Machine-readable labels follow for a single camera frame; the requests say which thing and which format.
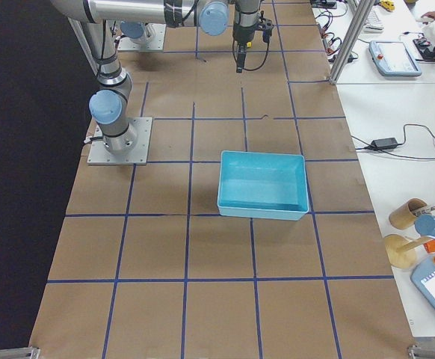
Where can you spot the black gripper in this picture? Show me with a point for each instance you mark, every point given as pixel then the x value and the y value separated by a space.
pixel 243 33

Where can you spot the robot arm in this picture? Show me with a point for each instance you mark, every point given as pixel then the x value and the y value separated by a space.
pixel 108 105
pixel 245 18

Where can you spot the white keyboard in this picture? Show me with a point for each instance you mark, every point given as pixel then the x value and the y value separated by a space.
pixel 373 24

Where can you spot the light blue plastic bin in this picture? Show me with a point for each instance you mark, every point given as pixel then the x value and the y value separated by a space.
pixel 262 185

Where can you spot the teach pendant upper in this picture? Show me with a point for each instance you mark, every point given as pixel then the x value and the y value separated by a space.
pixel 393 58

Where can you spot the black power adapter right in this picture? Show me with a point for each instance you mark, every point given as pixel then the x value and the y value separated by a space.
pixel 384 144

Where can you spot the cardboard tube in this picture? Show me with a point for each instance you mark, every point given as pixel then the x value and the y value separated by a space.
pixel 403 217

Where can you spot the wooden roll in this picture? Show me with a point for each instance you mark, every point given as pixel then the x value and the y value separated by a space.
pixel 401 251

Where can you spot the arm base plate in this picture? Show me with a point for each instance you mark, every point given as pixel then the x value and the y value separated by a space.
pixel 141 37
pixel 131 148

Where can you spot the aluminium frame post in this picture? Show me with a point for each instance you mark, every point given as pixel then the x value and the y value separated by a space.
pixel 363 9

